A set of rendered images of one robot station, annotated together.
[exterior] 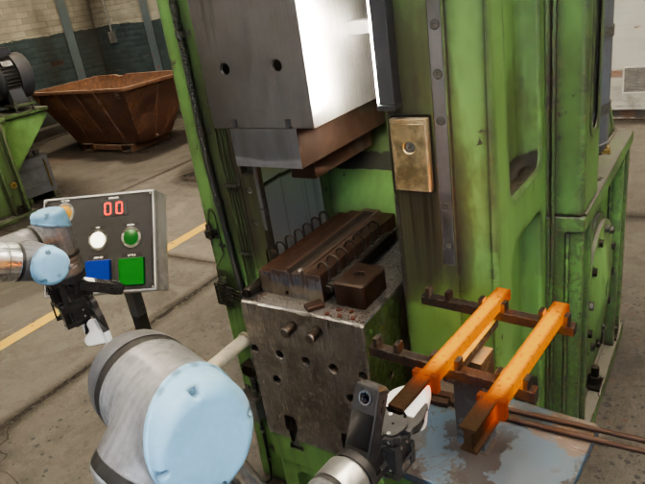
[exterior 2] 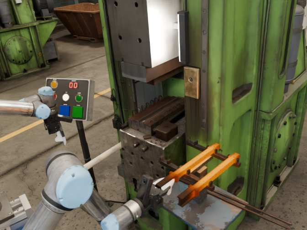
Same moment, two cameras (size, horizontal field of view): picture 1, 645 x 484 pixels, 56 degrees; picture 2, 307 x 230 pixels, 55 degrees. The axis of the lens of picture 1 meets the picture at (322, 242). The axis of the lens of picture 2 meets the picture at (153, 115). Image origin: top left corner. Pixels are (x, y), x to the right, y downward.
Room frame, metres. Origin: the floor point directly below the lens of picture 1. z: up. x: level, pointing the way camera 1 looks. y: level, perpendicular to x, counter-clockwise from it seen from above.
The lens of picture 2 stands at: (-0.20, -0.20, 1.88)
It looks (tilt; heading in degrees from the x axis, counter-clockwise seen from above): 28 degrees down; 7
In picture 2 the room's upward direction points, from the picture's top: 5 degrees counter-clockwise
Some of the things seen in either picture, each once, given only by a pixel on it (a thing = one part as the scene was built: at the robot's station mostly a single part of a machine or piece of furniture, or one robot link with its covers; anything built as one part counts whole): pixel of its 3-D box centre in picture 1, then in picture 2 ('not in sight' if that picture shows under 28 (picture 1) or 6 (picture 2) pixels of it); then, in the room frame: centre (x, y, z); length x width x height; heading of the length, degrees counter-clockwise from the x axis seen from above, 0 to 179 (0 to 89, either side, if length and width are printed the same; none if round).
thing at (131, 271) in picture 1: (131, 271); (77, 112); (1.52, 0.53, 1.01); 0.07 x 0.05 x 0.07; 79
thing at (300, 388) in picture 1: (361, 329); (169, 147); (1.55, -0.07, 0.69); 0.56 x 0.38 x 0.45; 144
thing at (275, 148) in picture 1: (313, 125); (156, 61); (1.57, -0.02, 1.32); 0.42 x 0.20 x 0.10; 144
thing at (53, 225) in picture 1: (53, 233); (46, 97); (1.27, 0.59, 1.23); 0.09 x 0.08 x 0.11; 138
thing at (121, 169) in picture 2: (252, 403); (124, 170); (1.71, 0.32, 0.36); 0.09 x 0.07 x 0.12; 54
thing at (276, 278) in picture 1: (331, 249); (160, 112); (1.57, -0.02, 0.96); 0.42 x 0.20 x 0.09; 144
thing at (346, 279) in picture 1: (361, 285); (167, 131); (1.35, -0.08, 0.95); 0.12 x 0.08 x 0.06; 144
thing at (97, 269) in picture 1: (99, 274); (65, 111); (1.54, 0.63, 1.01); 0.07 x 0.05 x 0.07; 79
